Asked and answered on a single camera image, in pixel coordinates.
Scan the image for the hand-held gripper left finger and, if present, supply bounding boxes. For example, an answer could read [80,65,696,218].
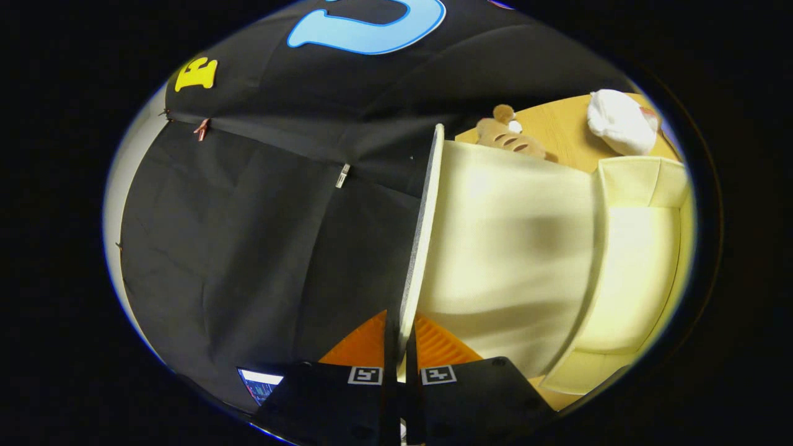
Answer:
[251,310,400,446]

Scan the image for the grey fabric storage box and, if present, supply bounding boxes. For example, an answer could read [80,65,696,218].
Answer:
[396,124,693,397]

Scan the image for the black backdrop cloth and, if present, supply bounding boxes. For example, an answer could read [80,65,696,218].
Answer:
[118,0,639,413]

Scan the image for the brown plush toy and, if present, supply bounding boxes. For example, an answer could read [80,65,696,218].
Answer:
[475,104,558,163]

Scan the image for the lit screen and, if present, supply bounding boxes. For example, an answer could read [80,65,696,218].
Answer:
[237,368,284,407]

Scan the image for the white plush toy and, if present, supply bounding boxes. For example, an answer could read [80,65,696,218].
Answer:
[586,89,662,157]

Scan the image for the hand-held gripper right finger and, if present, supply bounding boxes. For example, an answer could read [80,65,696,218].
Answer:
[406,316,555,446]

